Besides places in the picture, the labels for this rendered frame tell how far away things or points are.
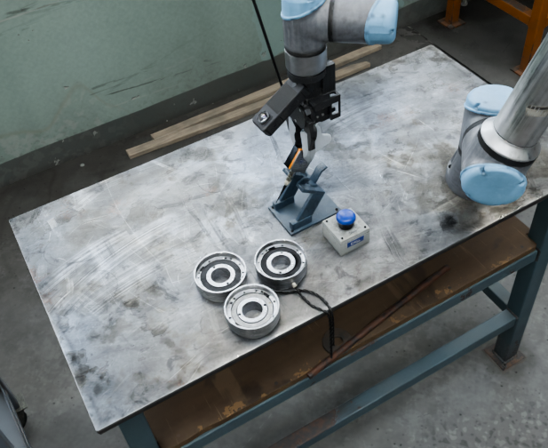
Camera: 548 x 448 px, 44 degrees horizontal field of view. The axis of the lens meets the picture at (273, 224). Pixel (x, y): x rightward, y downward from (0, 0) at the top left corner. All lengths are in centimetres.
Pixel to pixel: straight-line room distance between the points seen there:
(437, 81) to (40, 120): 166
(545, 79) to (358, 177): 52
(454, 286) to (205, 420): 66
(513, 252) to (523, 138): 56
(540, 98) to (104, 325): 89
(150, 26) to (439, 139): 152
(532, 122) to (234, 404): 82
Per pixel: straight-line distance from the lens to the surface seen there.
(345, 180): 155
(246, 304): 131
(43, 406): 230
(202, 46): 300
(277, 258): 138
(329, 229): 139
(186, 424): 151
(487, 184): 132
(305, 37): 118
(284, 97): 126
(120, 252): 148
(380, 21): 116
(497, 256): 177
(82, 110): 293
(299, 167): 138
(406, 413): 212
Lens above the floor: 187
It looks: 47 degrees down
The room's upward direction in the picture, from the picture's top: 6 degrees counter-clockwise
